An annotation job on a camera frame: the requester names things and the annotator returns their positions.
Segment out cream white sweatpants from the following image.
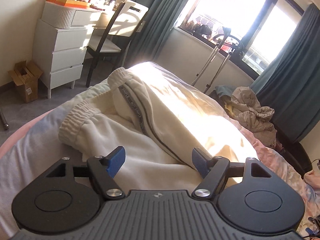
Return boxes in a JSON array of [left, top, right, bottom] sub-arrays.
[[59, 65, 257, 191]]

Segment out crumpled grey beige quilt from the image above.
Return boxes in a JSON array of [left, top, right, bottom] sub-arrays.
[[223, 87, 277, 148]]

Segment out black sofa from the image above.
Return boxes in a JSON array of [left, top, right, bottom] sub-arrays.
[[209, 86, 313, 178]]

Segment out pink pillow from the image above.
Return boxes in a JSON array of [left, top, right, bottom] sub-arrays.
[[303, 170, 320, 194]]

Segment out right teal curtain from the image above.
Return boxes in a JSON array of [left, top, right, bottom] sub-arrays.
[[251, 4, 319, 142]]

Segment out teal curtain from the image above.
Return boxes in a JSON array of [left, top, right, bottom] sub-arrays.
[[124, 0, 188, 68], [251, 4, 319, 142]]

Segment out open cardboard box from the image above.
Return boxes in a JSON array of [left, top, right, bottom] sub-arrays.
[[8, 61, 43, 103]]

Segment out white black chair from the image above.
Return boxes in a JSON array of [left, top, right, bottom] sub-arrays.
[[86, 0, 149, 87]]

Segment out white drawer desk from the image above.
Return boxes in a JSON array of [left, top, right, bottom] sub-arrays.
[[32, 2, 101, 98]]

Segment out dark framed window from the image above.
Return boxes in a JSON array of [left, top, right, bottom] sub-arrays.
[[175, 0, 304, 79]]

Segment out left teal curtain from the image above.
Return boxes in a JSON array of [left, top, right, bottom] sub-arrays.
[[124, 0, 188, 68]]

